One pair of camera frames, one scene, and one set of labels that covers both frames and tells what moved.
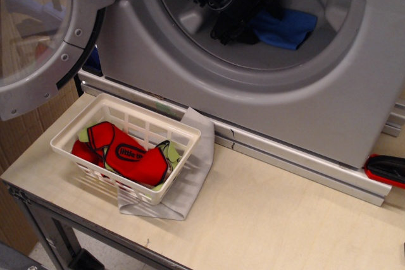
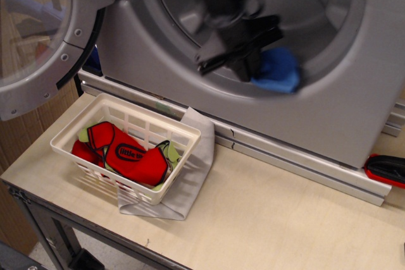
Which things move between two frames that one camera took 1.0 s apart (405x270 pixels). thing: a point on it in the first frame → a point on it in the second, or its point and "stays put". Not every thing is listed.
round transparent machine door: [50, 18] stays put
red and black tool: [389, 169] stays put
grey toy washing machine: [337, 97] stays put
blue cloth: [288, 33] → [279, 70]
